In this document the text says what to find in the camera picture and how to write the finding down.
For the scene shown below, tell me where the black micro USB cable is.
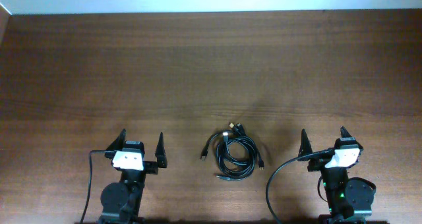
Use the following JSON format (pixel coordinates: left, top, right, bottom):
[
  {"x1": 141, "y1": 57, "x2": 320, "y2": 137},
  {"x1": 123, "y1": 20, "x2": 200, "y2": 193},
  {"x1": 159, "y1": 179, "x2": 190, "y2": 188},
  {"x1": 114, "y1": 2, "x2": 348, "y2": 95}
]
[{"x1": 227, "y1": 121, "x2": 266, "y2": 171}]

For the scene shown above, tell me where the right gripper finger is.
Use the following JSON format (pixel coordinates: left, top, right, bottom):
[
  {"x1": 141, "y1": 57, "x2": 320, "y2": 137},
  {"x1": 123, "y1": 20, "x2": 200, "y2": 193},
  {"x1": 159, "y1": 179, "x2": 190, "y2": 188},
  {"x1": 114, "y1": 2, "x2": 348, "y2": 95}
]
[
  {"x1": 340, "y1": 126, "x2": 363, "y2": 150},
  {"x1": 298, "y1": 128, "x2": 313, "y2": 161}
]

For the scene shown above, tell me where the right camera cable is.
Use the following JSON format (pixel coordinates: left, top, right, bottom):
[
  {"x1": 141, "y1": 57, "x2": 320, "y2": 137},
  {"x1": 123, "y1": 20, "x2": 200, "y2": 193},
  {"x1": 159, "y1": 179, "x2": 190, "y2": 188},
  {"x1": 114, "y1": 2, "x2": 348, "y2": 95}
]
[{"x1": 265, "y1": 148, "x2": 336, "y2": 224}]

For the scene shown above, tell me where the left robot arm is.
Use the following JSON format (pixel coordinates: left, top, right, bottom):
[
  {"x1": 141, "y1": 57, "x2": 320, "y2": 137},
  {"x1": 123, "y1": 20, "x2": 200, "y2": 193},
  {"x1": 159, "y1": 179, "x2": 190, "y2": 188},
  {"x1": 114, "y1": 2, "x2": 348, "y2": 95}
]
[{"x1": 98, "y1": 129, "x2": 167, "y2": 224}]

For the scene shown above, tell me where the thin black USB cable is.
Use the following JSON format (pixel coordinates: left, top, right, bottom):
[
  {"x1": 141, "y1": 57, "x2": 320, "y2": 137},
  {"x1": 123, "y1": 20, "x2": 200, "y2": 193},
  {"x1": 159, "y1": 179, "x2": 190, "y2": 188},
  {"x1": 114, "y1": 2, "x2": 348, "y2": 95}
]
[{"x1": 200, "y1": 130, "x2": 231, "y2": 161}]

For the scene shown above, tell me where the thick black USB cable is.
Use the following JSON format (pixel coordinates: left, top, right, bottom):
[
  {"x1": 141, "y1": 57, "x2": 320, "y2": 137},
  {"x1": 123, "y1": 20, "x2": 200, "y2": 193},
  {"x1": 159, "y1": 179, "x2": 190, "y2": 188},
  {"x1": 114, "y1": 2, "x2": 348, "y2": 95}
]
[{"x1": 215, "y1": 122, "x2": 258, "y2": 181}]

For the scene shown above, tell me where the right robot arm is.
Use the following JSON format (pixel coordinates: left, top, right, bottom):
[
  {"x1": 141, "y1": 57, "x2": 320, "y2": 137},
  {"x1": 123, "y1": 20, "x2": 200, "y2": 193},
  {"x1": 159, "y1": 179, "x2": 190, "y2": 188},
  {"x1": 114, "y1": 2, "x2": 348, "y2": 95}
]
[{"x1": 298, "y1": 127, "x2": 377, "y2": 223}]

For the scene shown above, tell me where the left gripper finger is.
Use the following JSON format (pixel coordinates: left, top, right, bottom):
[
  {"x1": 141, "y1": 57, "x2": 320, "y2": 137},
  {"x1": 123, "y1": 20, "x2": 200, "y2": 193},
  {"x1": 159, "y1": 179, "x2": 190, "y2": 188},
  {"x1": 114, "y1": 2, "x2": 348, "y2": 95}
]
[
  {"x1": 106, "y1": 128, "x2": 127, "y2": 151},
  {"x1": 155, "y1": 132, "x2": 167, "y2": 168}
]

